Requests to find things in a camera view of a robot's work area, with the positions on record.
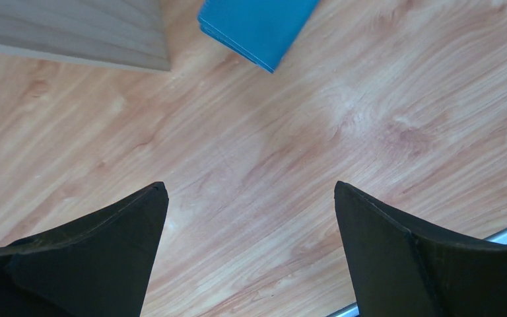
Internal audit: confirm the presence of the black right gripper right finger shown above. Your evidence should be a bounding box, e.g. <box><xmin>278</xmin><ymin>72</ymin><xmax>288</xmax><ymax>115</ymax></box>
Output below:
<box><xmin>334</xmin><ymin>182</ymin><xmax>507</xmax><ymax>316</ymax></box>

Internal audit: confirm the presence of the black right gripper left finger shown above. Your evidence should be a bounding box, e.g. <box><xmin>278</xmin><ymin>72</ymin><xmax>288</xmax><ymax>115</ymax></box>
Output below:
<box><xmin>0</xmin><ymin>182</ymin><xmax>169</xmax><ymax>316</ymax></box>

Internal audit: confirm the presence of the blue leather card holder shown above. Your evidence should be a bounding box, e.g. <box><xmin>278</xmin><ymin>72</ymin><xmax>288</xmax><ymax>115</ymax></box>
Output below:
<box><xmin>197</xmin><ymin>0</ymin><xmax>318</xmax><ymax>73</ymax></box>

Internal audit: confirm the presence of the wooden shelf unit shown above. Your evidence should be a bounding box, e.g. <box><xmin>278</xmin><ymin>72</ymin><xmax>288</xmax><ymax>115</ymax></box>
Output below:
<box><xmin>0</xmin><ymin>0</ymin><xmax>170</xmax><ymax>72</ymax></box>

